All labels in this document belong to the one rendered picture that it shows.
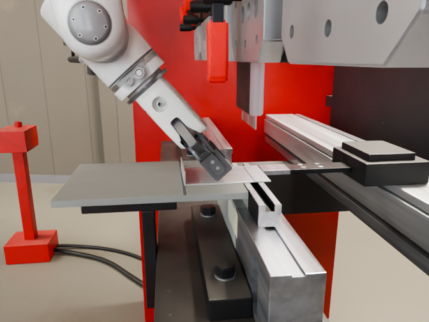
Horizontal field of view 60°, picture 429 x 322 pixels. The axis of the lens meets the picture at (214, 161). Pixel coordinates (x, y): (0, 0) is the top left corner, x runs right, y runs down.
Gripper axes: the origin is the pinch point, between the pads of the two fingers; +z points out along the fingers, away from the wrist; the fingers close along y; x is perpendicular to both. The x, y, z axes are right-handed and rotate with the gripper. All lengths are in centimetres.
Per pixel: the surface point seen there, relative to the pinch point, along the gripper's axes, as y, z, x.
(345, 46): -39.2, -11.5, -11.0
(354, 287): 108, 136, -2
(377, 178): -4.3, 18.2, -17.4
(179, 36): 86, -19, -14
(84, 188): -3.5, -10.6, 16.1
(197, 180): -2.7, -0.2, 3.6
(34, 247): 156, 13, 126
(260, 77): -4.3, -6.0, -12.8
